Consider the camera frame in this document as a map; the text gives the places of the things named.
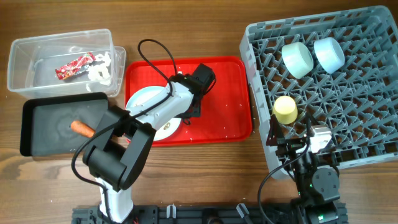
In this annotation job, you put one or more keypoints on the light blue plate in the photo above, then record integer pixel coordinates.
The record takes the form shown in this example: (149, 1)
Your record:
(144, 95)

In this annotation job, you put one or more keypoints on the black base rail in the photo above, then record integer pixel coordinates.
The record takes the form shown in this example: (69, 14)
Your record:
(241, 213)

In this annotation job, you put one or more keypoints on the white tissue in bin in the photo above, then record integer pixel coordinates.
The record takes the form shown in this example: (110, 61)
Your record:
(103, 59)

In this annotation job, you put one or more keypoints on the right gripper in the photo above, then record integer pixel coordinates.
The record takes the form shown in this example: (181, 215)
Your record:
(276, 137)

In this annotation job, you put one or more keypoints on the red snack wrapper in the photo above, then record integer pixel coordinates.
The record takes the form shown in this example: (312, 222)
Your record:
(75, 67)

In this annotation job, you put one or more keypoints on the clear plastic bin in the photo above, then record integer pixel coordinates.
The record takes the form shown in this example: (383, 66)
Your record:
(33, 60)

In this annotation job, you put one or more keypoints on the light blue bowl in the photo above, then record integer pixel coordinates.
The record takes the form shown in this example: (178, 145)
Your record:
(329, 54)

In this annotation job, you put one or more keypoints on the orange carrot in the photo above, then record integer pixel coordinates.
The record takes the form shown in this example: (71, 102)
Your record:
(82, 129)

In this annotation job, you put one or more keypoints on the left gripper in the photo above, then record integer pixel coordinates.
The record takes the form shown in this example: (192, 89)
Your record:
(197, 114)

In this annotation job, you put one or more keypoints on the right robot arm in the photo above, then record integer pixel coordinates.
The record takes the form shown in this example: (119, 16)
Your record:
(318, 187)

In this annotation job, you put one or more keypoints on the yellow cup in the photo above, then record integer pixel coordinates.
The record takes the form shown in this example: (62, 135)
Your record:
(285, 109)

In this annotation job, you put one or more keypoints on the white tissue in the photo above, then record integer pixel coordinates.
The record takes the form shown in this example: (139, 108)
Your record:
(103, 59)
(100, 77)

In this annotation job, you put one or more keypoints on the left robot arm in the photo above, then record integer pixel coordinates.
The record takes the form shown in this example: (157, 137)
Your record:
(117, 153)

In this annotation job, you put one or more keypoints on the red serving tray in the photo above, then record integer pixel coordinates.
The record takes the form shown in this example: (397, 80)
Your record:
(225, 110)

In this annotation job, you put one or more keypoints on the black tray bin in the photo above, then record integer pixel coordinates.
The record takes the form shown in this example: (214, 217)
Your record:
(45, 128)

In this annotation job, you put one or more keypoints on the green bowl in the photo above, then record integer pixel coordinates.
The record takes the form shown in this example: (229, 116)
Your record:
(297, 59)

